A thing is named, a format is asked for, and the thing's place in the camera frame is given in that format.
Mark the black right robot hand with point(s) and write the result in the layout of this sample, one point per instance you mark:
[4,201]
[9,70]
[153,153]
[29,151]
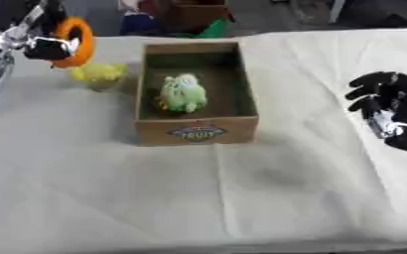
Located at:
[401,105]

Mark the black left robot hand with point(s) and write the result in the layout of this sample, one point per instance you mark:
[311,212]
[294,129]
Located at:
[49,44]

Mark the brown cardboard box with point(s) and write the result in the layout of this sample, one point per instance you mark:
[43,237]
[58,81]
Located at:
[198,15]

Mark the tan cardboard box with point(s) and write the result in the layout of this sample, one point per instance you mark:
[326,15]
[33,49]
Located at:
[196,94]

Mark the yellow soft toy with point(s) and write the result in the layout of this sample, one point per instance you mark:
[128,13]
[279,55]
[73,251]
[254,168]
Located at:
[98,73]

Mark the person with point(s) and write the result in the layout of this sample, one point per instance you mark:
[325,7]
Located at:
[136,18]

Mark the green soft toy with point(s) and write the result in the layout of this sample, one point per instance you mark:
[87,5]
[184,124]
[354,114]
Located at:
[182,92]

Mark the green bag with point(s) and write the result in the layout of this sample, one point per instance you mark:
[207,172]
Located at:
[214,29]

